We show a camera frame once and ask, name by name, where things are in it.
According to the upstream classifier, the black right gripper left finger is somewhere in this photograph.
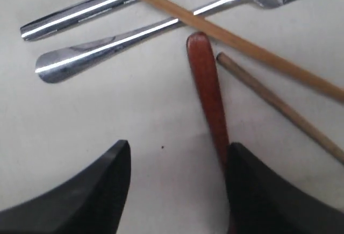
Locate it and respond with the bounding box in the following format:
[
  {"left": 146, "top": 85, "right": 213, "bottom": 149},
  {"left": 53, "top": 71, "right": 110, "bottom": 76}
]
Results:
[{"left": 1, "top": 140, "right": 131, "bottom": 233}]

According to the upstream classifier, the silver fork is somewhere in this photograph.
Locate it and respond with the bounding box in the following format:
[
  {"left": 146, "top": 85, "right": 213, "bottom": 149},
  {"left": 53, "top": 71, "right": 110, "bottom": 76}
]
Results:
[{"left": 35, "top": 0, "right": 296, "bottom": 83}]

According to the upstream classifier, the wooden chopstick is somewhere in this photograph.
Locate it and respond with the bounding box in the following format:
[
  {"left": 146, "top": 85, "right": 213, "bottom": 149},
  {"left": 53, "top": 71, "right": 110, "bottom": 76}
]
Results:
[
  {"left": 142, "top": 0, "right": 343, "bottom": 103},
  {"left": 217, "top": 52, "right": 343, "bottom": 163}
]

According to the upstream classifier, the reddish brown wooden spoon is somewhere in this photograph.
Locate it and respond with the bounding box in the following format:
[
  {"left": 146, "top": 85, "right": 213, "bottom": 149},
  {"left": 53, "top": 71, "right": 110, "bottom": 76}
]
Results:
[{"left": 186, "top": 31, "right": 237, "bottom": 234}]

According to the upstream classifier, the silver table knife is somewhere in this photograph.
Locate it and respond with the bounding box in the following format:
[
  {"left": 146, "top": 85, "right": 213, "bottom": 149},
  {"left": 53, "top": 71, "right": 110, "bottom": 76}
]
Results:
[{"left": 20, "top": 0, "right": 136, "bottom": 41}]

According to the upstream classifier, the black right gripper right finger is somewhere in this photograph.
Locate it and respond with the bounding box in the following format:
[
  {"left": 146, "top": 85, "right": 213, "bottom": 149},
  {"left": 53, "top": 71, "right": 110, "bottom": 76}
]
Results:
[{"left": 226, "top": 143, "right": 343, "bottom": 233}]

